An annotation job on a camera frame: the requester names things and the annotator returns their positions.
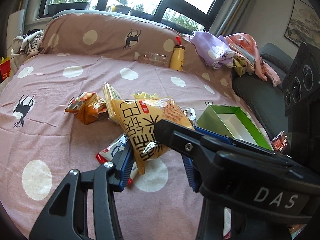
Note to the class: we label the grey sofa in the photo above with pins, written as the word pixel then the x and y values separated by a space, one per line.
pixel 265 100

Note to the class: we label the black sesame snack bag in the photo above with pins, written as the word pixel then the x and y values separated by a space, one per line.
pixel 280 143

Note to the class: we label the brown polka dot bolster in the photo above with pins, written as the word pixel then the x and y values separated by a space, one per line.
pixel 119 37

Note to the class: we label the clear plastic water bottle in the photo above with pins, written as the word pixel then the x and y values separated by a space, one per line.
pixel 151 58

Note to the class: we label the purple folded cloth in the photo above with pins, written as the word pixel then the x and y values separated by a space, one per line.
pixel 214 50

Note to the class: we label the white black crumpled cloth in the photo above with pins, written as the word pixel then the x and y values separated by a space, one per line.
pixel 29 44

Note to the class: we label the yellow green corn snack bag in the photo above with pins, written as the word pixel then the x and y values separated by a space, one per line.
pixel 144 96

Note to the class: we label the yellow wafer biscuit pack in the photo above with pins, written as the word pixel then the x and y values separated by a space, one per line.
pixel 109 94

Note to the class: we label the framed landscape painting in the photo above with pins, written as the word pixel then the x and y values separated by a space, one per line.
pixel 303 25

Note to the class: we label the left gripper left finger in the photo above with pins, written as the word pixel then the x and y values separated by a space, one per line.
pixel 65 214

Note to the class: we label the yellow rice cracker bag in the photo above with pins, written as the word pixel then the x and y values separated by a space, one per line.
pixel 138 118

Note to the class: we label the red box at bedside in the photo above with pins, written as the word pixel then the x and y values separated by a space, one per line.
pixel 5 68

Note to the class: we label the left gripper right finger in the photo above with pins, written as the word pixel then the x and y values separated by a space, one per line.
pixel 193 177

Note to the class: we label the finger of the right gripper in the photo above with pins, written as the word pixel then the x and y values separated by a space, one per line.
pixel 214 135

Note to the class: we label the green cardboard box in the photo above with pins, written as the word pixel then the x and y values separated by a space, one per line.
pixel 233 122

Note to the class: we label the black planter box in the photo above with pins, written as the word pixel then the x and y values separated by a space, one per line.
pixel 55 8

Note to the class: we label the pink orange folded cloth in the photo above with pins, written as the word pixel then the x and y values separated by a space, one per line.
pixel 248 51

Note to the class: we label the orange mushroom snack bag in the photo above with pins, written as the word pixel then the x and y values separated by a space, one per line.
pixel 87 107

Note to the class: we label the white blue cracker bag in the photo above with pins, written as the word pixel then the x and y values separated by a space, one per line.
pixel 112 152

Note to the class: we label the pink polka dot sheet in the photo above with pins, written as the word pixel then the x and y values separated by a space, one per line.
pixel 40 142

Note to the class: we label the yellow patterned cloth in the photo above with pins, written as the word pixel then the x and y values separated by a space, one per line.
pixel 240 65

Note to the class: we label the white Diovo snack bag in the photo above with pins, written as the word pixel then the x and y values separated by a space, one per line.
pixel 191 115

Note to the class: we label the black camera unit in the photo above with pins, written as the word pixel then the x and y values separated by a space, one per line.
pixel 302 78

